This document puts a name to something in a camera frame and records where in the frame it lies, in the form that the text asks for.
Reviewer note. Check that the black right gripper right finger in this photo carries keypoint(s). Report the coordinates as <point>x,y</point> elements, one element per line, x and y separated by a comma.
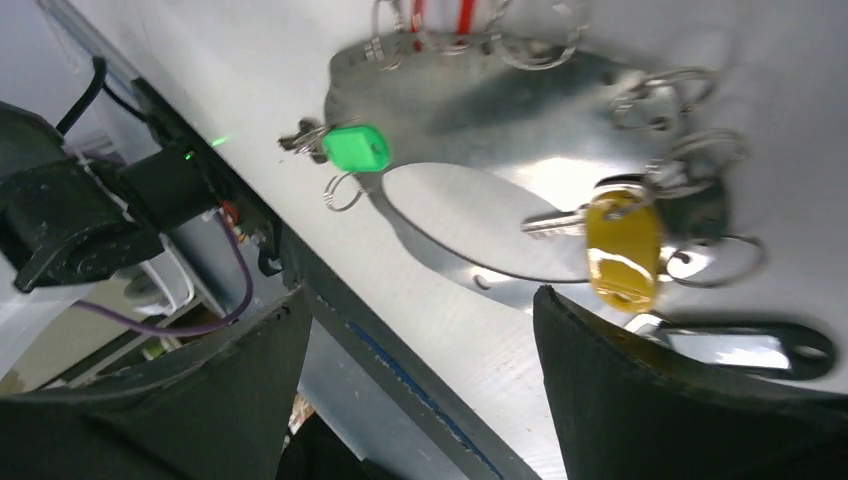
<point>625,407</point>

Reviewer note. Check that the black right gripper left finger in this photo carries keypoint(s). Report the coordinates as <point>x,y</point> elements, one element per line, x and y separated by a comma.
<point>217,408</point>

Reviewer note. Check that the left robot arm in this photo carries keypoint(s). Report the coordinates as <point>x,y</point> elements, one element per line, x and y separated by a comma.
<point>67,221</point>

